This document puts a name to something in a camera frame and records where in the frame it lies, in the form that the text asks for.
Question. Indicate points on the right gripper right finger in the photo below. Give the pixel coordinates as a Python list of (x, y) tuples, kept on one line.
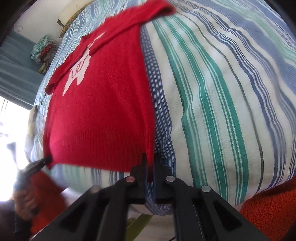
[(200, 213)]

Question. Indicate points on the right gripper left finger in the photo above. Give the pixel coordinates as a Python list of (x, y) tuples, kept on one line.
[(100, 214)]

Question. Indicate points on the red knit sweater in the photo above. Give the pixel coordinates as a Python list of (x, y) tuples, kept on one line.
[(101, 113)]

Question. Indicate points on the pile of colourful clothes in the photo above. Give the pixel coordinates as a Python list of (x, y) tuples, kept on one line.
[(43, 53)]

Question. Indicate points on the person's left hand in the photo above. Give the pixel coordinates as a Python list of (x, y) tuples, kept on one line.
[(26, 202)]

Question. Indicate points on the beige patterned cushion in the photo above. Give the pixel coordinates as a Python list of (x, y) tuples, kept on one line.
[(32, 121)]

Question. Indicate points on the blue curtain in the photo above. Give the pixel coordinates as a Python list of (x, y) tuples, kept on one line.
[(20, 79)]

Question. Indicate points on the striped bed cover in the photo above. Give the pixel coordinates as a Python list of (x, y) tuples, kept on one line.
[(222, 79)]

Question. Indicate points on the cream padded headboard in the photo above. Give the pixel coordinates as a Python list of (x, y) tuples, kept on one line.
[(72, 8)]

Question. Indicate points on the yellow patterned pillow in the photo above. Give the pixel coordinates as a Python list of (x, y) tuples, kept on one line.
[(70, 21)]

